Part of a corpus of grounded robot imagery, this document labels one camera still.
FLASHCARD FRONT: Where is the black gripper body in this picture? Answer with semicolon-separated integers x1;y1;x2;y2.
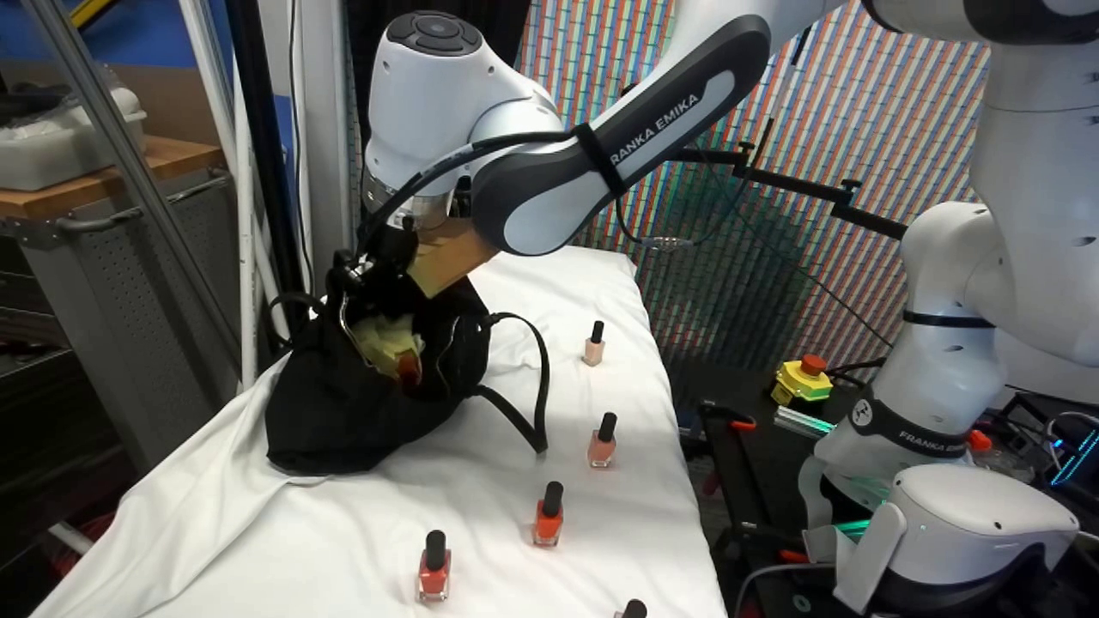
352;219;422;306

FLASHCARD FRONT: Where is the nude beige nail polish bottle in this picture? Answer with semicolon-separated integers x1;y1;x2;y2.
577;318;609;370

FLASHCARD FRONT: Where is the peach nail polish bottle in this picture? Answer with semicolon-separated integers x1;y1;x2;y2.
584;410;621;474

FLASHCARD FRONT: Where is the yellow cloth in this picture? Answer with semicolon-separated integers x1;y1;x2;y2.
347;312;431;387

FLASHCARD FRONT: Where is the black vertical pole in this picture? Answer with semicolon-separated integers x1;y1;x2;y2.
224;0;311;346

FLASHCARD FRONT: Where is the grey cabinet with wooden top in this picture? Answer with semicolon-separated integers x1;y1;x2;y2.
0;133;243;474

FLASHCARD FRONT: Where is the white tablecloth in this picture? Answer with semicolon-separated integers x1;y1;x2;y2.
32;244;732;618

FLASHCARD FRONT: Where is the white plastic bin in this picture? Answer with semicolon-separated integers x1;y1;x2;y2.
0;83;153;195

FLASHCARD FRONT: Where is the yellow emergency stop button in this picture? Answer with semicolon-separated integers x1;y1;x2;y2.
771;353;837;410

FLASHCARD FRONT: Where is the large display screen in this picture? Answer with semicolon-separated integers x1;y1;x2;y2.
473;0;1062;383

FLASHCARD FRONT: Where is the black handbag with strap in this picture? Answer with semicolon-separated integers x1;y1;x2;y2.
265;250;554;478

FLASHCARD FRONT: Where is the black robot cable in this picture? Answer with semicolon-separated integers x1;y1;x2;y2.
361;122;599;257

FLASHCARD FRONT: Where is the aluminium frame post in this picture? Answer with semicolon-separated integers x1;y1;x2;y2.
19;0;243;359

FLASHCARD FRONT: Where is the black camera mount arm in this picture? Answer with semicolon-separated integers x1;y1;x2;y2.
675;140;919;244

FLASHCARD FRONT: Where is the blue cable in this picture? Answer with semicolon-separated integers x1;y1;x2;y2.
1049;410;1099;495

